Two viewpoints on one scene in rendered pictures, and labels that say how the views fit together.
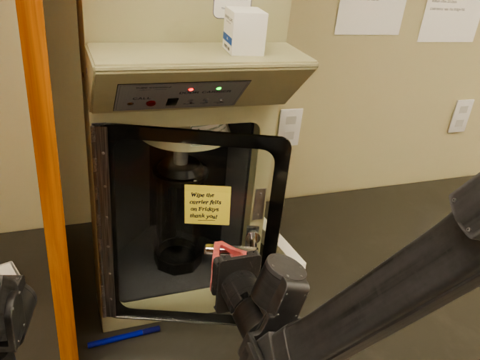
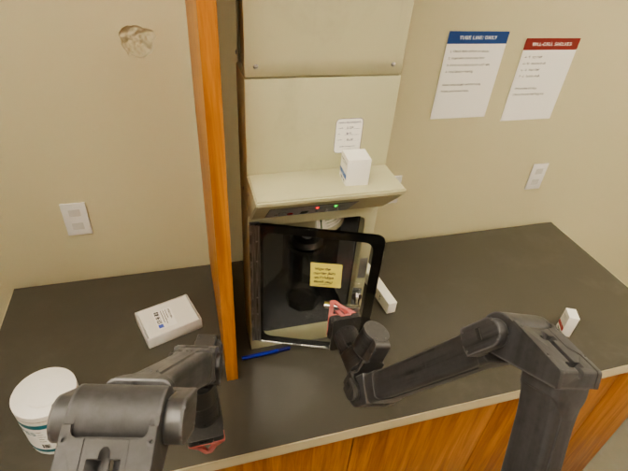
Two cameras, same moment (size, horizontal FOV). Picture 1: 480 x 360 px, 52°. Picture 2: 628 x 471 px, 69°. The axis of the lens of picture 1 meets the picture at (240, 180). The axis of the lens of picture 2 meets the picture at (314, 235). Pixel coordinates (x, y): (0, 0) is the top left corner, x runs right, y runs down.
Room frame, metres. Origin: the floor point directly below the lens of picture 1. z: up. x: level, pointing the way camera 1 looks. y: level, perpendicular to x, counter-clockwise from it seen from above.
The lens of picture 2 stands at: (-0.13, 0.02, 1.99)
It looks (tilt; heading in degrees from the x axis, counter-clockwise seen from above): 37 degrees down; 5
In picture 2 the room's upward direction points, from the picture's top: 5 degrees clockwise
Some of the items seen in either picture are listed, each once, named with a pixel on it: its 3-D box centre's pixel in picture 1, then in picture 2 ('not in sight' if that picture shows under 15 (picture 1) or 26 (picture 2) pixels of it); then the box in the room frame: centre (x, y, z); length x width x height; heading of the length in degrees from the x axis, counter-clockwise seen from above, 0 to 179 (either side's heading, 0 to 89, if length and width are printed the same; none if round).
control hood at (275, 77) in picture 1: (201, 85); (324, 202); (0.71, 0.07, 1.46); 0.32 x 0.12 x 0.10; 113
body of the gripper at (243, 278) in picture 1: (242, 293); (348, 340); (0.56, -0.02, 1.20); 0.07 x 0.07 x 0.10; 23
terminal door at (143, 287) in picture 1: (191, 236); (313, 293); (0.70, 0.08, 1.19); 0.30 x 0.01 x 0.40; 93
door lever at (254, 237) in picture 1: (233, 245); (342, 302); (0.68, 0.00, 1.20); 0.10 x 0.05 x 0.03; 93
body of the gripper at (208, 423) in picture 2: not in sight; (203, 408); (0.34, 0.24, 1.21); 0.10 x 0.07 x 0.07; 23
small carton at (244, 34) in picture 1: (244, 31); (354, 166); (0.73, 0.01, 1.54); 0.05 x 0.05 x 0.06; 19
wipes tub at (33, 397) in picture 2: not in sight; (52, 410); (0.39, 0.62, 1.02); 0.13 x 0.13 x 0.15
